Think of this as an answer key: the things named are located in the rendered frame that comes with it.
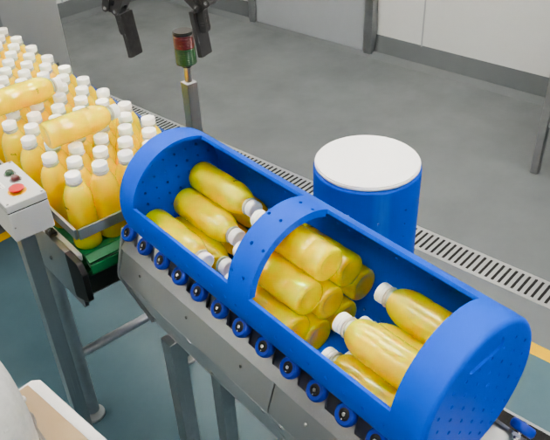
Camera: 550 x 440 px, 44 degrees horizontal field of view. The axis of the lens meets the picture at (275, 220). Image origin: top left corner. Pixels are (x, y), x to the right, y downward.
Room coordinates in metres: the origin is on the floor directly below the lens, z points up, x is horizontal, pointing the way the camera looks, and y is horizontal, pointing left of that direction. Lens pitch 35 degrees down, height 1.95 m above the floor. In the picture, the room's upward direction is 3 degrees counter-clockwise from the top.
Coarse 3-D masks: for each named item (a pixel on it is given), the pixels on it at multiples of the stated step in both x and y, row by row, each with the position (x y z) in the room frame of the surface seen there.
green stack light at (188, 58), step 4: (176, 52) 1.93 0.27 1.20; (180, 52) 1.92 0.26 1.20; (184, 52) 1.92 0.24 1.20; (188, 52) 1.92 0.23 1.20; (192, 52) 1.93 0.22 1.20; (176, 56) 1.93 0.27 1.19; (180, 56) 1.92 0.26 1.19; (184, 56) 1.92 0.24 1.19; (188, 56) 1.92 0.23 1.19; (192, 56) 1.93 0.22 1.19; (176, 60) 1.93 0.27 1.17; (180, 60) 1.92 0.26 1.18; (184, 60) 1.92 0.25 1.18; (188, 60) 1.92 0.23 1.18; (192, 60) 1.93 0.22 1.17; (196, 60) 1.95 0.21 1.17; (176, 64) 1.94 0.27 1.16; (180, 64) 1.92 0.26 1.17; (184, 64) 1.92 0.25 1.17; (188, 64) 1.92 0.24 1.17; (192, 64) 1.93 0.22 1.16
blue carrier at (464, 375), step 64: (192, 128) 1.41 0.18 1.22; (128, 192) 1.26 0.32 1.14; (256, 192) 1.34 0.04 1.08; (192, 256) 1.06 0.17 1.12; (256, 256) 0.96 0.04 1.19; (384, 256) 1.03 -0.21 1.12; (256, 320) 0.91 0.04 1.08; (384, 320) 0.98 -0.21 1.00; (448, 320) 0.73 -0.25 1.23; (512, 320) 0.74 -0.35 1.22; (448, 384) 0.64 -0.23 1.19; (512, 384) 0.76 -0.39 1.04
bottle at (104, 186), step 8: (96, 176) 1.45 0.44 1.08; (104, 176) 1.45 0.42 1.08; (112, 176) 1.46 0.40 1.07; (96, 184) 1.44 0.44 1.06; (104, 184) 1.44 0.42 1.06; (112, 184) 1.45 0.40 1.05; (96, 192) 1.43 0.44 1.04; (104, 192) 1.43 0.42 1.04; (112, 192) 1.44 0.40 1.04; (96, 200) 1.43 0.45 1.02; (104, 200) 1.43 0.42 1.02; (112, 200) 1.44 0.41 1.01; (96, 208) 1.44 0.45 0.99; (104, 208) 1.43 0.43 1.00; (112, 208) 1.43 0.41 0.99; (104, 216) 1.43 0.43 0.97; (120, 224) 1.44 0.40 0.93; (104, 232) 1.43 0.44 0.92; (112, 232) 1.43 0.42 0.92
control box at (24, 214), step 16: (0, 176) 1.43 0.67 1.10; (0, 192) 1.36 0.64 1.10; (32, 192) 1.35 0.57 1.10; (0, 208) 1.33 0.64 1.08; (16, 208) 1.31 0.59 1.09; (32, 208) 1.33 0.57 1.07; (48, 208) 1.35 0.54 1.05; (16, 224) 1.30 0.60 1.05; (32, 224) 1.32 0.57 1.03; (48, 224) 1.35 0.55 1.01; (16, 240) 1.30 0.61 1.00
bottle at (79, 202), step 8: (72, 184) 1.40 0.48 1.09; (80, 184) 1.41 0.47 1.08; (64, 192) 1.40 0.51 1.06; (72, 192) 1.39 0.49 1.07; (80, 192) 1.40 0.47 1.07; (88, 192) 1.41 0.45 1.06; (64, 200) 1.40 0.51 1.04; (72, 200) 1.38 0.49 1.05; (80, 200) 1.39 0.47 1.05; (88, 200) 1.40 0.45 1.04; (72, 208) 1.38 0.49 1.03; (80, 208) 1.38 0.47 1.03; (88, 208) 1.39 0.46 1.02; (72, 216) 1.39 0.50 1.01; (80, 216) 1.38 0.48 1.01; (88, 216) 1.39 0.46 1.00; (96, 216) 1.42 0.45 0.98; (72, 224) 1.39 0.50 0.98; (80, 224) 1.38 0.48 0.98; (80, 240) 1.38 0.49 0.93; (88, 240) 1.38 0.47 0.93; (96, 240) 1.40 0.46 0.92; (80, 248) 1.38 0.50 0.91; (88, 248) 1.38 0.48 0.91
